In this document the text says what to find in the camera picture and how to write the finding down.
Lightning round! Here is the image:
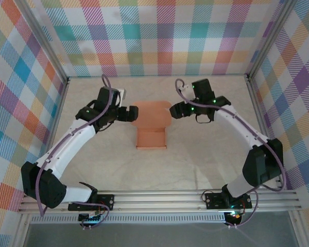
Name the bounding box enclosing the aluminium right side rail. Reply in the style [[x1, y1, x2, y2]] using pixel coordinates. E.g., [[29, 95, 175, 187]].
[[246, 74, 285, 190]]

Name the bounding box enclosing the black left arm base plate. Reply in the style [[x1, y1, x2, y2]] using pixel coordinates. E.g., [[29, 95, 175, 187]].
[[68, 194, 115, 212]]

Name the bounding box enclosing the aluminium mounting beam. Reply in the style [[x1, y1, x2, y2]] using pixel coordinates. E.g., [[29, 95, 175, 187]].
[[18, 189, 302, 213]]

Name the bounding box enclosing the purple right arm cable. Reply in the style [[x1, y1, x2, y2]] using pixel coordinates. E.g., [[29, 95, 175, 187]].
[[175, 78, 287, 228]]

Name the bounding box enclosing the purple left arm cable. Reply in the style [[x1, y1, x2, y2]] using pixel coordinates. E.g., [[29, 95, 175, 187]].
[[37, 74, 113, 230]]

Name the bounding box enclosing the aluminium right corner post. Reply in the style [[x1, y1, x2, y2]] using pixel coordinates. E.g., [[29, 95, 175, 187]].
[[246, 0, 297, 80]]

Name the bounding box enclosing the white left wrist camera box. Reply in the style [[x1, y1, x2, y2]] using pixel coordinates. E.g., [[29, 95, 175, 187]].
[[115, 88, 126, 107]]

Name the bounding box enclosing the aluminium rail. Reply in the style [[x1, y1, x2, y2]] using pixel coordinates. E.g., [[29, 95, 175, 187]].
[[246, 74, 285, 190], [35, 77, 70, 193]]

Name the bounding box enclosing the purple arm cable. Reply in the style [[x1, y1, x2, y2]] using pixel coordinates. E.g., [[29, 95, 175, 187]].
[[37, 74, 113, 230], [175, 78, 287, 228]]

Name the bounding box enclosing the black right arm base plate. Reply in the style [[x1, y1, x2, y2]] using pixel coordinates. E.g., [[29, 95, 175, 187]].
[[204, 191, 253, 209]]

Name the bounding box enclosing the aluminium corner post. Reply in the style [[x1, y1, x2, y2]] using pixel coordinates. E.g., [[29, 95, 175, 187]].
[[246, 0, 297, 80], [15, 0, 69, 85]]

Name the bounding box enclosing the aluminium left corner post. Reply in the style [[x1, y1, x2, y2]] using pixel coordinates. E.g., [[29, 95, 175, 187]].
[[15, 0, 69, 85]]

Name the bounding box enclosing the orange paper box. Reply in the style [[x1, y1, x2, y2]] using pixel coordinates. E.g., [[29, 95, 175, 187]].
[[130, 100, 173, 151]]

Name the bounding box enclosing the aluminium left side rail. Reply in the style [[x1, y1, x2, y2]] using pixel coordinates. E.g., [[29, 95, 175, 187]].
[[35, 77, 70, 193]]

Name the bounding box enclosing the slotted grey cable duct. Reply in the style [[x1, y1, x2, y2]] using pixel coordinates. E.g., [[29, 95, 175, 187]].
[[30, 215, 226, 224]]

